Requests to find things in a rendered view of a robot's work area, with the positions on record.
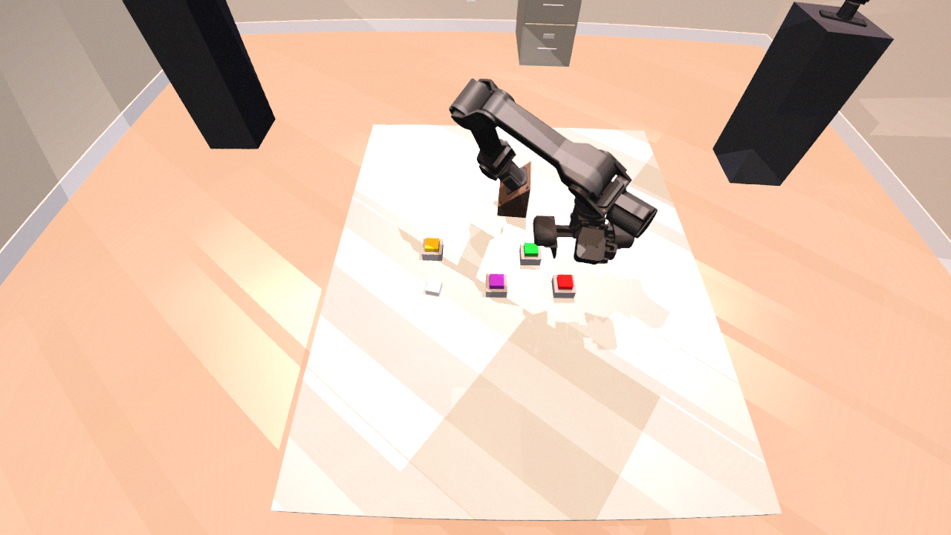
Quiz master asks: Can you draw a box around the green button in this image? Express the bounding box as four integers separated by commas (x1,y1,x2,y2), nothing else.
519,243,542,266

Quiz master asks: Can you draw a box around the red button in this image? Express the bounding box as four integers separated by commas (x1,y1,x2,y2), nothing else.
552,274,576,299

